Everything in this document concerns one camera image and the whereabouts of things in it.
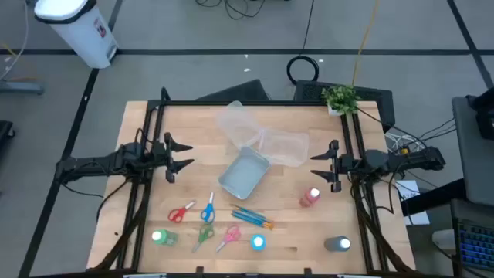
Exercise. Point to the grey floor stand base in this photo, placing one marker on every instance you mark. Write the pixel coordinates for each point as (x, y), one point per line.
(19, 87)

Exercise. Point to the black mesh computer case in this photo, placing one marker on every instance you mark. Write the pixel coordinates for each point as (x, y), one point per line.
(308, 90)

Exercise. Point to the blue scissors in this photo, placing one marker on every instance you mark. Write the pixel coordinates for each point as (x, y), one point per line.
(208, 212)

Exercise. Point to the black aluminium table frame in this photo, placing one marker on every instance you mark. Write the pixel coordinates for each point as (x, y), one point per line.
(251, 103)

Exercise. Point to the tall clear plastic bin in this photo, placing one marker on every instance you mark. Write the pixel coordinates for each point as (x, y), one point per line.
(237, 123)

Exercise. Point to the red paint bottle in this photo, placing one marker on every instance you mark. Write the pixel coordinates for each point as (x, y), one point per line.
(308, 197)

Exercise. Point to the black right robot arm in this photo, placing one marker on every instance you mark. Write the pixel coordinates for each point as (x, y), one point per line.
(409, 160)

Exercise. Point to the red scissors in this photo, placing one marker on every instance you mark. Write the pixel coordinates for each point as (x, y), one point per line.
(176, 214)

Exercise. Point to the white paper sheet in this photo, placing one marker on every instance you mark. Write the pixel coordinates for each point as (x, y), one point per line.
(415, 216)

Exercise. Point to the shallow clear plastic bin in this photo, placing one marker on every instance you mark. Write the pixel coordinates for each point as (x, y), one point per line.
(285, 148)

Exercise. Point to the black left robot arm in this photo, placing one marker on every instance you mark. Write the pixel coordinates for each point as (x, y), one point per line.
(96, 164)

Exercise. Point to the white trash bin black rim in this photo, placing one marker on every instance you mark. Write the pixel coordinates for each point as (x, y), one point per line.
(77, 34)

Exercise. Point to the black desk equipment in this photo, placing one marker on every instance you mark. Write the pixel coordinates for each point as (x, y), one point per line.
(484, 116)

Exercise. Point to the grey plastic bin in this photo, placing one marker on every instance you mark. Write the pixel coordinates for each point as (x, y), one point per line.
(243, 173)

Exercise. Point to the black flat panel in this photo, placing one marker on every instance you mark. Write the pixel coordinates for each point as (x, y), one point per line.
(243, 92)

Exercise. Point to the green scissors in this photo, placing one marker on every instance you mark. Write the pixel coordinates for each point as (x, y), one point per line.
(204, 231)

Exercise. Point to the potted green plant white pot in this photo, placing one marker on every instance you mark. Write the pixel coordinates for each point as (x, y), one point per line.
(339, 98)

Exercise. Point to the white round stool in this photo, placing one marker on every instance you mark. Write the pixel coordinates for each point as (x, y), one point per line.
(444, 239)

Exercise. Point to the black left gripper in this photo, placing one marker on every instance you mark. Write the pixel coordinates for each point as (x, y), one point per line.
(170, 158)

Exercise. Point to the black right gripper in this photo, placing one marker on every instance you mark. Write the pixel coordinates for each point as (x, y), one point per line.
(347, 163)

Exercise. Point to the backlit keyboard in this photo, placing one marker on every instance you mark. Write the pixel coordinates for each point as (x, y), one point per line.
(476, 243)

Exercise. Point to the light blue paint bottle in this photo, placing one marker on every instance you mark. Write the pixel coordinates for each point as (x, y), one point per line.
(258, 242)

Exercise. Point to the green paint bottle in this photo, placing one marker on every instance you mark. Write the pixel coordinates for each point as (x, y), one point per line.
(166, 237)

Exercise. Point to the pink scissors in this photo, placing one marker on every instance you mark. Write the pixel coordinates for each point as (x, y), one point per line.
(231, 233)

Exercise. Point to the dark grey paint bottle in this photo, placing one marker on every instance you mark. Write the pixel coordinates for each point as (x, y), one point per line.
(333, 244)

